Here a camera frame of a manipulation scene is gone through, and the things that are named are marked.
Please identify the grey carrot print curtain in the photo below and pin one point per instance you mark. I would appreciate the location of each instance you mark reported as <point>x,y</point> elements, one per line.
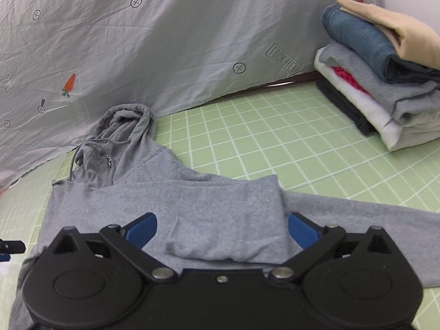
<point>172,41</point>

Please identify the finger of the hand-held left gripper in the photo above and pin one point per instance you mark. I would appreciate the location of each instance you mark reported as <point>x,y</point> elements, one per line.
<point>12,246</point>

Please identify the grey folded garment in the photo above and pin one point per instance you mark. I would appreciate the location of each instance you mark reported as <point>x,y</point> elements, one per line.
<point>364,75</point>

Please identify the black folded garment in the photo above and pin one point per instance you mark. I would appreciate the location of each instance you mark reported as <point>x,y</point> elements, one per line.
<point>347,106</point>

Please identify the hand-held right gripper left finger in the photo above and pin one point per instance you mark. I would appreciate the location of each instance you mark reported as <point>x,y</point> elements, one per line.
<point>141,230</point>

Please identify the stack of folded clothes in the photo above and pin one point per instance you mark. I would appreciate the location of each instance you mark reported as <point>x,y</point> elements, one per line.
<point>374,113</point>

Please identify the beige folded garment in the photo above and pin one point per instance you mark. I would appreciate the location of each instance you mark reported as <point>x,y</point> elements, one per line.
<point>412,37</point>

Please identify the blue folded garment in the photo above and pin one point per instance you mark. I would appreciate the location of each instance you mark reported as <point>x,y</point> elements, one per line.
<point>357,34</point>

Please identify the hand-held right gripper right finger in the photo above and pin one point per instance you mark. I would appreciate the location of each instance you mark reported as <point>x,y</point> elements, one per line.
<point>302,231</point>

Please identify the grey zip hoodie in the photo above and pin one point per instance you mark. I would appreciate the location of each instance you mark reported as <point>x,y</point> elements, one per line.
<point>213,206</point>

